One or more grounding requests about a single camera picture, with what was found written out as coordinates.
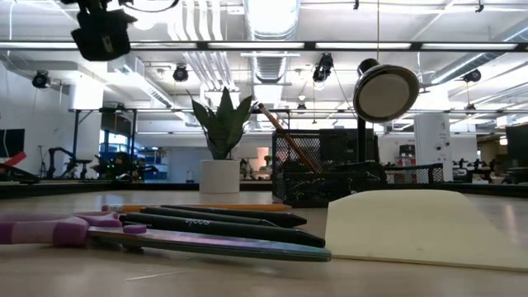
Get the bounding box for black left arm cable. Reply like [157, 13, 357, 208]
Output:
[119, 0, 182, 14]

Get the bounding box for black monitor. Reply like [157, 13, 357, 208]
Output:
[505, 123, 528, 168]

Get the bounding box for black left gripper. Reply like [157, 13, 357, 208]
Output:
[72, 9, 138, 63]

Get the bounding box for yellow sticky note pad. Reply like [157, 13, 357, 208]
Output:
[324, 188, 528, 272]

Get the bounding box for snake plant in white pot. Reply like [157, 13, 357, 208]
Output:
[187, 86, 259, 194]

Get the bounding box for black desk lamp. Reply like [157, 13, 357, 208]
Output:
[352, 57, 421, 166]

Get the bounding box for silver ceiling air duct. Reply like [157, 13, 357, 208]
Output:
[243, 0, 302, 83]

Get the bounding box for black ceiling spotlight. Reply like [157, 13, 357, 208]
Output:
[312, 52, 335, 83]
[172, 64, 190, 83]
[31, 69, 51, 89]
[462, 68, 483, 83]

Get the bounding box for black mesh desk organizer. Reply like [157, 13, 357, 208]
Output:
[271, 128, 445, 209]

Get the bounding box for purple handled scissors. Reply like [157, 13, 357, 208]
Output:
[0, 210, 332, 262]

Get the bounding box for black aluminium rig frame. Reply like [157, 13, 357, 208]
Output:
[0, 179, 528, 198]

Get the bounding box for orange pencil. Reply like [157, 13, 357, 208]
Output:
[101, 203, 293, 214]
[257, 102, 319, 174]

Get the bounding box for white pillar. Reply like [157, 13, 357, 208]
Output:
[413, 111, 453, 182]

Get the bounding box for black background gantry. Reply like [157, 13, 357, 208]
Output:
[68, 106, 139, 181]

